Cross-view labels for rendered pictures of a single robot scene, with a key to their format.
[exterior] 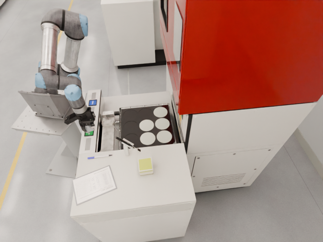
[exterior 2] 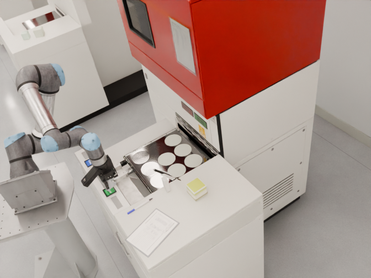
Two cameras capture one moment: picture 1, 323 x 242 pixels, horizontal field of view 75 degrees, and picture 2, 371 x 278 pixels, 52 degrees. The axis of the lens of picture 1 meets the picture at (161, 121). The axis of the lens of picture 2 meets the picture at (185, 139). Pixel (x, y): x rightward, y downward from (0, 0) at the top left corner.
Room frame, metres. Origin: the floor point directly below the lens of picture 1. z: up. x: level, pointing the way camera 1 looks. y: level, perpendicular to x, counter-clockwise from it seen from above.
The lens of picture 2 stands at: (-0.57, 0.48, 2.41)
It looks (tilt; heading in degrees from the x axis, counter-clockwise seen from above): 43 degrees down; 341
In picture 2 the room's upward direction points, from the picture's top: 11 degrees counter-clockwise
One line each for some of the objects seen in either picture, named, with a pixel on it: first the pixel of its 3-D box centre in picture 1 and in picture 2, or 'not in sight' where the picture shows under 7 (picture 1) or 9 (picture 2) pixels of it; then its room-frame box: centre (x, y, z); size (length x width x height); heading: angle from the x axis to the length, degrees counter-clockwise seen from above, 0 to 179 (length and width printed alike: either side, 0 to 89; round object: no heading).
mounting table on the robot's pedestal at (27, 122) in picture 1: (56, 114); (39, 204); (1.12, 0.84, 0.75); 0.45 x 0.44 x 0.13; 79
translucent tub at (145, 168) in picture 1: (145, 166); (196, 189); (0.52, 0.09, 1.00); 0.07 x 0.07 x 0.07; 8
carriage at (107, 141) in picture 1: (108, 134); (127, 188); (0.84, 0.36, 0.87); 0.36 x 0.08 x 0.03; 6
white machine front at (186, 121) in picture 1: (175, 90); (179, 108); (1.10, -0.10, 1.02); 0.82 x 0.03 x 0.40; 6
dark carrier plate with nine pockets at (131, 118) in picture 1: (146, 125); (166, 159); (0.88, 0.10, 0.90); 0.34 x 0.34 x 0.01; 6
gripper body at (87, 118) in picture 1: (85, 116); (104, 169); (0.79, 0.44, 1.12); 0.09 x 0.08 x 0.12; 96
